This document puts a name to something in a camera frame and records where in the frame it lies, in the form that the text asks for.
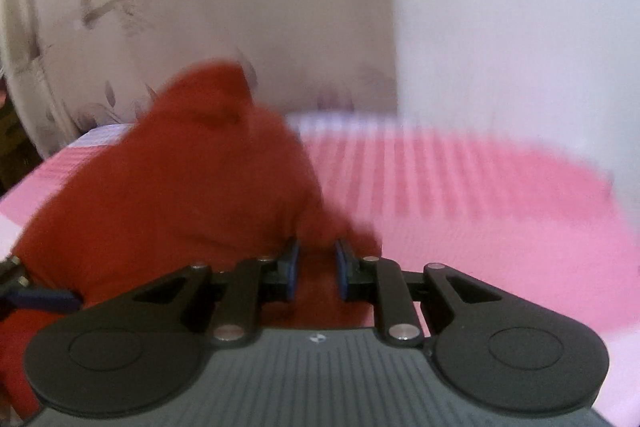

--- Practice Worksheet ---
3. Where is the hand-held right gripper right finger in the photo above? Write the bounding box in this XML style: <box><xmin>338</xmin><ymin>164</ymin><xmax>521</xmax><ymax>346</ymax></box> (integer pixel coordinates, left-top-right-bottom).
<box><xmin>334</xmin><ymin>238</ymin><xmax>496</xmax><ymax>349</ymax></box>

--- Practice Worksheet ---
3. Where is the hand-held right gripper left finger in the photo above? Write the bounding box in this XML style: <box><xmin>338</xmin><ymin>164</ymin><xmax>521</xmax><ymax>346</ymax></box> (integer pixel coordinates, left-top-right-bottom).
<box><xmin>134</xmin><ymin>238</ymin><xmax>302</xmax><ymax>349</ymax></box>

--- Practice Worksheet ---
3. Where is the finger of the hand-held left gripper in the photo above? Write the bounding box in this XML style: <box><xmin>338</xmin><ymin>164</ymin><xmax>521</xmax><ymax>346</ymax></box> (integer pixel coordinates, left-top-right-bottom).
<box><xmin>0</xmin><ymin>254</ymin><xmax>84</xmax><ymax>315</ymax></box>

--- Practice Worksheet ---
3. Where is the red puffer jacket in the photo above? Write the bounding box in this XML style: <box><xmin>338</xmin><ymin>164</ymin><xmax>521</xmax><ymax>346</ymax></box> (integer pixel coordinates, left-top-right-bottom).
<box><xmin>0</xmin><ymin>61</ymin><xmax>385</xmax><ymax>422</ymax></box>

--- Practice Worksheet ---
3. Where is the pink striped bed sheet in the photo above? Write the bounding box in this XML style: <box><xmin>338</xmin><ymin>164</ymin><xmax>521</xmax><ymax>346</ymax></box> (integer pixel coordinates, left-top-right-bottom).
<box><xmin>0</xmin><ymin>111</ymin><xmax>640</xmax><ymax>427</ymax></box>

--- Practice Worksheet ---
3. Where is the wooden bedside cabinet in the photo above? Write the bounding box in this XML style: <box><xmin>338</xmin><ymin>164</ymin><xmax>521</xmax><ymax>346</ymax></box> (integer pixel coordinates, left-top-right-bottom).
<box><xmin>0</xmin><ymin>79</ymin><xmax>25</xmax><ymax>200</ymax></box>

